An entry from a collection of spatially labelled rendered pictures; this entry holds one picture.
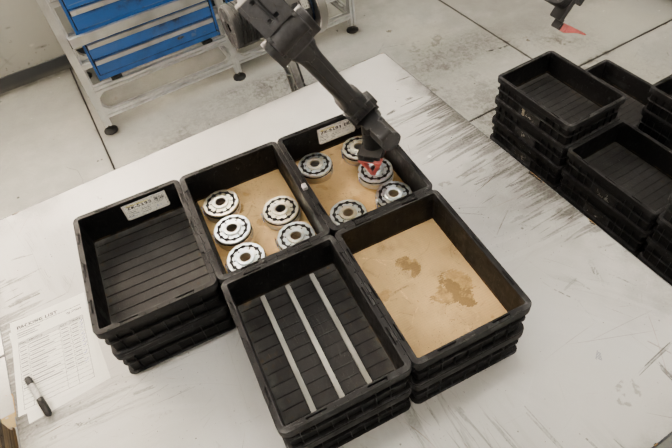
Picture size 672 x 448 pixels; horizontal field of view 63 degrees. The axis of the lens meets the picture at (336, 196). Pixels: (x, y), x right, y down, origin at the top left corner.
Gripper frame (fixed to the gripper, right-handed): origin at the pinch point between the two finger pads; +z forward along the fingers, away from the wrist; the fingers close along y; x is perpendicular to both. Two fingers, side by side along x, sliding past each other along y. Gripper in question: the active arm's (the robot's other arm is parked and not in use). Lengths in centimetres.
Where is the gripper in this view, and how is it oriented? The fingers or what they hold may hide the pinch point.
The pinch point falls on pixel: (375, 166)
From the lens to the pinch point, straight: 160.2
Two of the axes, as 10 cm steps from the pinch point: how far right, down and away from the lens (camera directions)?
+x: -9.4, -1.7, 3.0
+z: 1.2, 6.6, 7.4
